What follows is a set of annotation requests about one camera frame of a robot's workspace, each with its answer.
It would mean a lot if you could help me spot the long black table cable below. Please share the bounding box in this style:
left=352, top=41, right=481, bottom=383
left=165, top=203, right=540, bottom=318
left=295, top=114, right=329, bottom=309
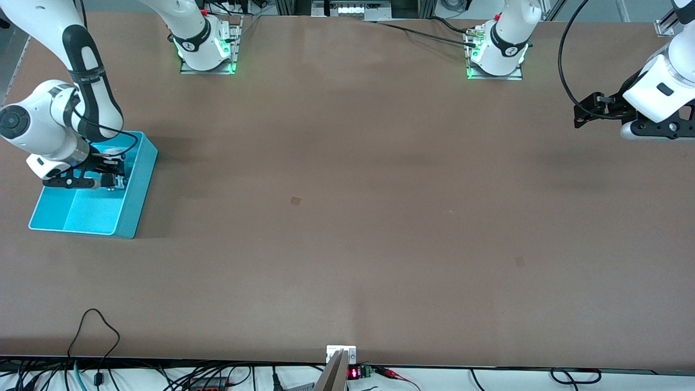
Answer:
left=375, top=22, right=478, bottom=47

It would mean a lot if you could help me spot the teal plastic bin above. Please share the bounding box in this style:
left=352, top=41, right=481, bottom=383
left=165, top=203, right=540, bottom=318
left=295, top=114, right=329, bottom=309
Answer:
left=28, top=128, right=159, bottom=239

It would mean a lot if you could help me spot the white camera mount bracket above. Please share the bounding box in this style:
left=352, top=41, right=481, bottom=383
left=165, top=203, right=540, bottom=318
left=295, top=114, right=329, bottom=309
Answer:
left=326, top=345, right=357, bottom=364

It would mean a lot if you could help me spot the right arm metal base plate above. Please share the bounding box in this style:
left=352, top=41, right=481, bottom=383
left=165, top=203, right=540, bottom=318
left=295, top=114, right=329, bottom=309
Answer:
left=180, top=15, right=243, bottom=75

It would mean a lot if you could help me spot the short black table cable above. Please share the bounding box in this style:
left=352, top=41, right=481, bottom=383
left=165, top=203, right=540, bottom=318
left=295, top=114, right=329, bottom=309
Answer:
left=428, top=16, right=476, bottom=35

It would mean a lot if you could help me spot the red clip wire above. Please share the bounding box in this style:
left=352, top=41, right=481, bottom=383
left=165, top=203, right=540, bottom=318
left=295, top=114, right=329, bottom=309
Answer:
left=374, top=367, right=422, bottom=391

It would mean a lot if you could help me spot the coiled black cable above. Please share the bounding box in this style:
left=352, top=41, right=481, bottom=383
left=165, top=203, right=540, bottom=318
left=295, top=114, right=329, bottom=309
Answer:
left=549, top=368, right=603, bottom=386

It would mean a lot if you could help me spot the silver lit device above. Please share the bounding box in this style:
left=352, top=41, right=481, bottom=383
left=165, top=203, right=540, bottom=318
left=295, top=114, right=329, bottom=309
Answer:
left=312, top=0, right=392, bottom=21

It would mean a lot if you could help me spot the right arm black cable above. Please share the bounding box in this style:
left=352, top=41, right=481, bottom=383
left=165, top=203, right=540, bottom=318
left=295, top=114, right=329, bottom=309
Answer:
left=71, top=102, right=140, bottom=159

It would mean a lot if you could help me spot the grey camera mount bar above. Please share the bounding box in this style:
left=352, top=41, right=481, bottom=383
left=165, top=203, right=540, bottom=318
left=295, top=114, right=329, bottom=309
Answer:
left=313, top=349, right=349, bottom=391

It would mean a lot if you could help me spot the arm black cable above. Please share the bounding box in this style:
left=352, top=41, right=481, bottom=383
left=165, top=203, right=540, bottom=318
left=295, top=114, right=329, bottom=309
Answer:
left=558, top=0, right=592, bottom=121
left=71, top=102, right=140, bottom=159

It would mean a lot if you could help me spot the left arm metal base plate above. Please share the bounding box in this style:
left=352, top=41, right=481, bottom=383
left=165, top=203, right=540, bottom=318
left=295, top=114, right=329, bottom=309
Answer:
left=465, top=27, right=524, bottom=81

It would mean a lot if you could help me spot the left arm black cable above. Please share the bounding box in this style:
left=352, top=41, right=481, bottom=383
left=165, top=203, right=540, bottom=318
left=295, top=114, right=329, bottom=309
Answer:
left=558, top=0, right=592, bottom=121

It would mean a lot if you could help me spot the thin looped black cable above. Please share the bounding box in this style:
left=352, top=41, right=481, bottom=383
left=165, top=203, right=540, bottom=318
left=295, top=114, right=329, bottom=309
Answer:
left=67, top=308, right=121, bottom=387

